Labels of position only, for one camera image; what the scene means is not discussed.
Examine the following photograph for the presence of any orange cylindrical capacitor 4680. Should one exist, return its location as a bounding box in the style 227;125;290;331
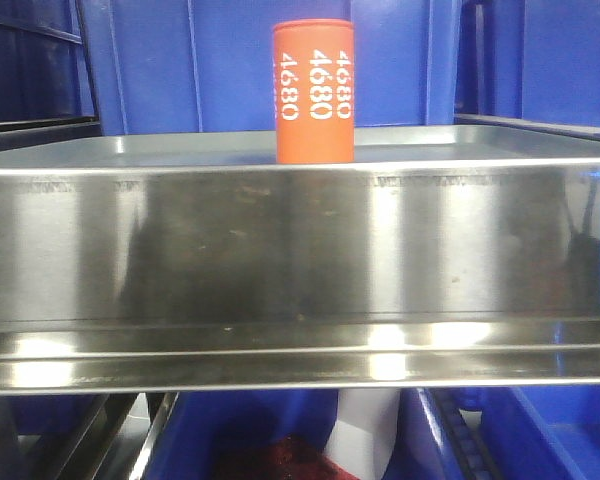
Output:
273;18;355;164

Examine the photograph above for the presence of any silver metal tray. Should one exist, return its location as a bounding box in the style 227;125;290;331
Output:
0;125;600;175

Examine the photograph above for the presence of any stainless steel shelf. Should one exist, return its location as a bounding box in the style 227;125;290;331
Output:
0;158;600;480

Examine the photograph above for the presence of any blue plastic bin behind shelf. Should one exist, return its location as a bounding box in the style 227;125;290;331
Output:
77;1;461;135

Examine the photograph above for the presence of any blue bin below shelf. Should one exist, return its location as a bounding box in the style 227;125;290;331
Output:
145;385;600;479

